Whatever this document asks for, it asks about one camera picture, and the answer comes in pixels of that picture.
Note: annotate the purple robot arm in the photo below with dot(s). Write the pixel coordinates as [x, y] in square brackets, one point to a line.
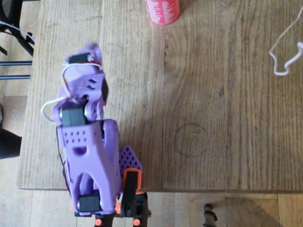
[92, 156]

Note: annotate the black chair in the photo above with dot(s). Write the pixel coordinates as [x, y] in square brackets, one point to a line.
[7, 9]

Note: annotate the purple perforated base plate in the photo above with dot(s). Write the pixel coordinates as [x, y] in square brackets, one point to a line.
[129, 158]

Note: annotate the black metal bar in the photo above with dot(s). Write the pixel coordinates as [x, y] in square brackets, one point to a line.
[14, 77]
[14, 63]

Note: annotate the black and orange clamp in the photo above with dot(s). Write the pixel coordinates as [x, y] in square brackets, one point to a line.
[131, 184]
[98, 222]

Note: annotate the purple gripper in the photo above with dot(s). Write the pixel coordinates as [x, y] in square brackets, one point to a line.
[79, 59]

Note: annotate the red ceramic mug with text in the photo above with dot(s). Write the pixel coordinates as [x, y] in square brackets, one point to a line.
[163, 11]

